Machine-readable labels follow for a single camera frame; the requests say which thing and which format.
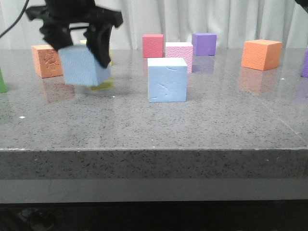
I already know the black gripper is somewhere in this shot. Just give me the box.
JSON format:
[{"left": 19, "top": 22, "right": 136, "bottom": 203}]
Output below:
[{"left": 26, "top": 0, "right": 123, "bottom": 68}]

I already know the light blue foam block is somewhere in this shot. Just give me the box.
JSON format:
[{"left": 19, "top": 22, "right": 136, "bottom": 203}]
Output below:
[
  {"left": 58, "top": 44, "right": 111, "bottom": 86},
  {"left": 148, "top": 58, "right": 188, "bottom": 103}
]

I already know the yellow foam block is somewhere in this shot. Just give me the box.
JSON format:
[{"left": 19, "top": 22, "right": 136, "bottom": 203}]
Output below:
[{"left": 79, "top": 39, "right": 113, "bottom": 65}]

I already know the left orange foam block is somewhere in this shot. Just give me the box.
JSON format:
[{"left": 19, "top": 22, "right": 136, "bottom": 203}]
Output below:
[{"left": 31, "top": 44, "right": 63, "bottom": 78}]

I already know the orange foam block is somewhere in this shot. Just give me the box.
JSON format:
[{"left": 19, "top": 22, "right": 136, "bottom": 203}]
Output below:
[
  {"left": 31, "top": 44, "right": 63, "bottom": 78},
  {"left": 241, "top": 39, "right": 282, "bottom": 71}
]

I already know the red foam block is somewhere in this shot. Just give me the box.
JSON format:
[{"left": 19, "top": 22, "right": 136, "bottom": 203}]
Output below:
[{"left": 142, "top": 34, "right": 164, "bottom": 58}]

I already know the green foam block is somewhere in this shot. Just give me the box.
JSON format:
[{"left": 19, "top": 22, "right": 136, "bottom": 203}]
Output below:
[{"left": 0, "top": 70, "right": 7, "bottom": 93}]

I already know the pink foam block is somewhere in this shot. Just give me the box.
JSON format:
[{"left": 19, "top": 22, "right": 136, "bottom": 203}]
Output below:
[{"left": 165, "top": 42, "right": 193, "bottom": 73}]

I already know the purple foam block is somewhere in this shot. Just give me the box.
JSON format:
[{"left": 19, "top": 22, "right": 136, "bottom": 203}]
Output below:
[{"left": 192, "top": 33, "right": 217, "bottom": 56}]

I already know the right orange foam block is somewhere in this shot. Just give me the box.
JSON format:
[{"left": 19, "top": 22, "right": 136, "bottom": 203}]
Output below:
[{"left": 241, "top": 39, "right": 282, "bottom": 71}]

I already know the purple block at right edge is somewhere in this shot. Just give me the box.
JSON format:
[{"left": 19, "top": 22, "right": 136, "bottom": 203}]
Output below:
[{"left": 300, "top": 49, "right": 308, "bottom": 77}]

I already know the black cable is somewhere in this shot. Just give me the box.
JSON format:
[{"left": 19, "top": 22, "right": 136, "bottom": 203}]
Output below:
[{"left": 0, "top": 0, "right": 31, "bottom": 39}]

